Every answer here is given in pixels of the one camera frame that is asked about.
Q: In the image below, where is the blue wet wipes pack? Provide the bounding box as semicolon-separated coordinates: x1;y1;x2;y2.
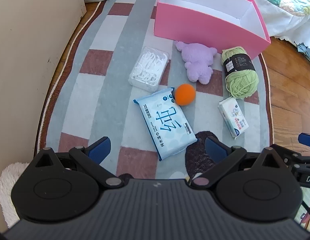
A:
133;87;198;161

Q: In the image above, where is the black cable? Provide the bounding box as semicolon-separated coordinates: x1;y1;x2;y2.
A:
301;200;310;220

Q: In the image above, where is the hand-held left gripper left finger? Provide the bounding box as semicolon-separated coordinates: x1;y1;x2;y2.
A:
29;137;125;189

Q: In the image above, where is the clear floss pick box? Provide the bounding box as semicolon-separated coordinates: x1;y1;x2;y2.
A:
128;46;170;92

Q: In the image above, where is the pink cardboard box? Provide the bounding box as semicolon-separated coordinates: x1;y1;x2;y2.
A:
154;0;271;59

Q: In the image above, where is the purple plush toy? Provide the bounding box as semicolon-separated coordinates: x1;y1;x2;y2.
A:
175;41;218;85

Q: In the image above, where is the small white tissue pack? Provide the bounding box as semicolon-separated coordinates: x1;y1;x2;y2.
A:
218;97;249;138

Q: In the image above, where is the green yarn ball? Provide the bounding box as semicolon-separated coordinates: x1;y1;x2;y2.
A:
221;46;260;99

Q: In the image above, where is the pale blue paper clutter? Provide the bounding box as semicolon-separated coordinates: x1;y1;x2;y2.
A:
294;41;310;63

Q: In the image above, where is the checkered grey brown rug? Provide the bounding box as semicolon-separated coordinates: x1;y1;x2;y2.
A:
34;0;274;180

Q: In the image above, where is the beige cabinet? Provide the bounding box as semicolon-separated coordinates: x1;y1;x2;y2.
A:
0;0;87;165

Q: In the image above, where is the orange ball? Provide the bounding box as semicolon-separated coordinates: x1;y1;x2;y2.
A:
174;83;196;106

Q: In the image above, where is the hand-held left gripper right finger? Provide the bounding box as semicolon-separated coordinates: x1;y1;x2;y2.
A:
190;137;289;188

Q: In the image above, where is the white fluffy mat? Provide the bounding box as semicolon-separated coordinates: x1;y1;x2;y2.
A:
0;162;30;228

